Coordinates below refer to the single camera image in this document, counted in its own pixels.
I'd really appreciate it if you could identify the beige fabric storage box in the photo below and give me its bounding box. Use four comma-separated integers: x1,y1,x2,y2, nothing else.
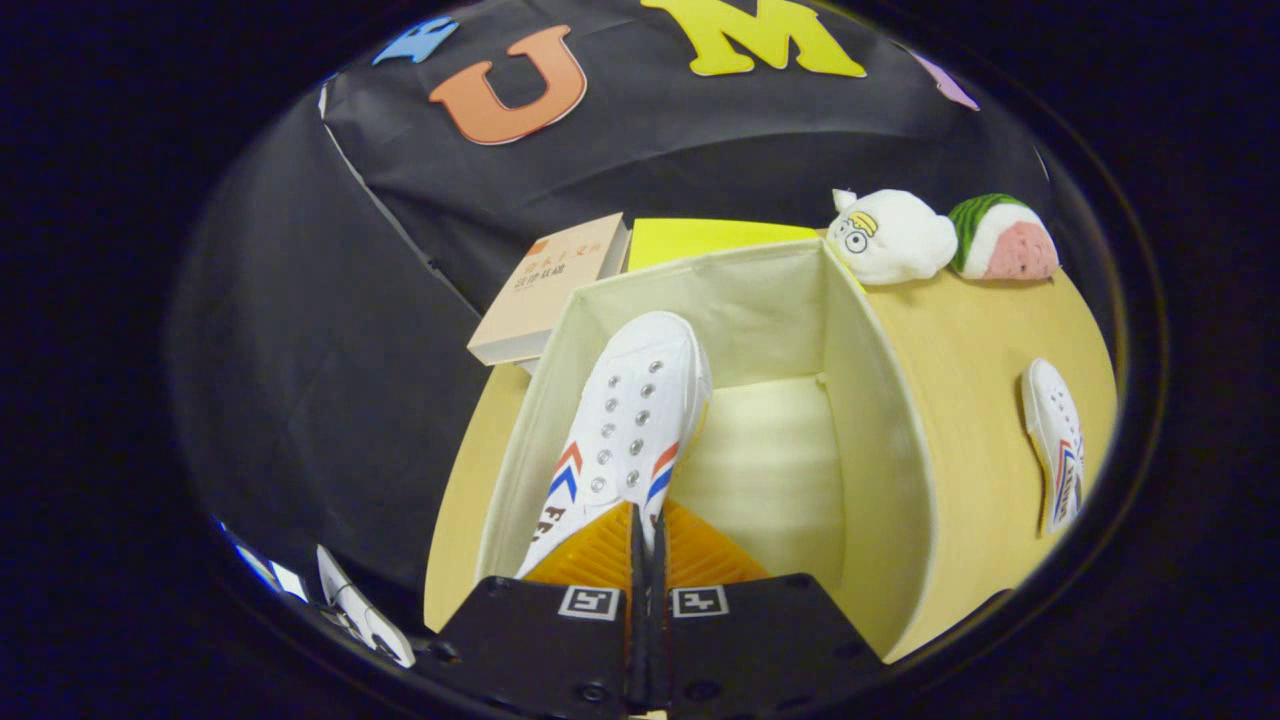
475,238,936,663

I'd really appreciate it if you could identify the white canvas shoe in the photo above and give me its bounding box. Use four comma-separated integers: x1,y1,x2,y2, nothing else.
515,310,713,581
1020,358,1087,538

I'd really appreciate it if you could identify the white plastic object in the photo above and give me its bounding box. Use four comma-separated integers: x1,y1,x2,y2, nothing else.
316,545,417,669

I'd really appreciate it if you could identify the yellow book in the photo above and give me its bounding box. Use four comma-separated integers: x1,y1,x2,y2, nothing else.
625,218,819,273

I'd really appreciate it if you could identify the watermelon slice plush toy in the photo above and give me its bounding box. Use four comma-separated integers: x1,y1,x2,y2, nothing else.
947,193,1061,281

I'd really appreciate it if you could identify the beige paperback book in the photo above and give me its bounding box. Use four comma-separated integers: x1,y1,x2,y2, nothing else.
467,212,631,367

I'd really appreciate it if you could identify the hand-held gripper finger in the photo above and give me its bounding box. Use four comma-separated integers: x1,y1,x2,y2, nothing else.
432,500,646,720
650,500,886,720

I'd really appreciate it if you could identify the white plush toy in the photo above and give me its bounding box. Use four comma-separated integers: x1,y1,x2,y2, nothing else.
826,188,959,286

